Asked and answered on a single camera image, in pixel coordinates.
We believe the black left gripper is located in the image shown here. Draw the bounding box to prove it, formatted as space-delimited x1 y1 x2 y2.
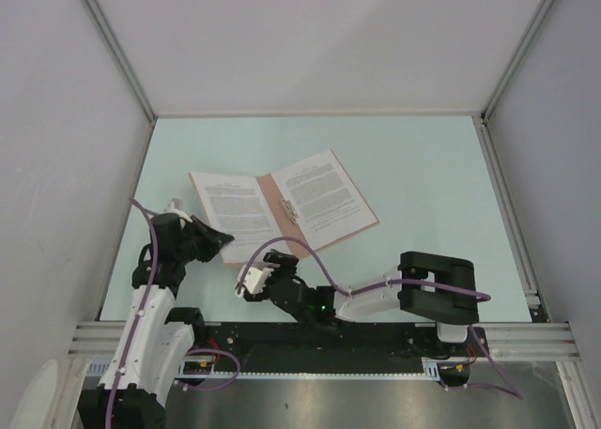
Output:
175 215 233 264

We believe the white paper sheet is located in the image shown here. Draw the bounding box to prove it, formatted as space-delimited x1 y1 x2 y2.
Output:
190 172 282 266

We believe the metal folder clip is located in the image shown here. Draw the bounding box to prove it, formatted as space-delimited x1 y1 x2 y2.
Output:
280 198 299 224

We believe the printed text paper sheet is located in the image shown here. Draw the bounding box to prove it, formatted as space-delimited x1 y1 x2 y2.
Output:
271 149 379 251

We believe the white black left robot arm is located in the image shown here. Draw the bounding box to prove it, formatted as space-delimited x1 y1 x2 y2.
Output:
77 209 234 428

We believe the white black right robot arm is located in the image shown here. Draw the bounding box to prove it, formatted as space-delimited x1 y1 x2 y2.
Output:
236 250 489 355

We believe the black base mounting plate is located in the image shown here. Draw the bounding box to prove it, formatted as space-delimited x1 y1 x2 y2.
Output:
205 322 464 357

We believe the aluminium front frame rail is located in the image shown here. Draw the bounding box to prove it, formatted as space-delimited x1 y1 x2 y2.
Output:
68 321 580 362

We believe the slotted grey cable duct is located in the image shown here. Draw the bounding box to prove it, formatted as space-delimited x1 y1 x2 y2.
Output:
86 357 443 381

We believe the aluminium right side rail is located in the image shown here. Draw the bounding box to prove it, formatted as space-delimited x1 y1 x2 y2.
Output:
472 115 549 323

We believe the aluminium left corner post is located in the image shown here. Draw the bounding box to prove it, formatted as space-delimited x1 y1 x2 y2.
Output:
80 0 158 126

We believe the aluminium corner post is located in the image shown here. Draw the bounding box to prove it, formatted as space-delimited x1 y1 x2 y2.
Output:
80 0 158 126
480 0 559 124

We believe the aluminium right corner post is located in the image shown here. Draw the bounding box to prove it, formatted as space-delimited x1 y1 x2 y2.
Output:
480 0 559 124

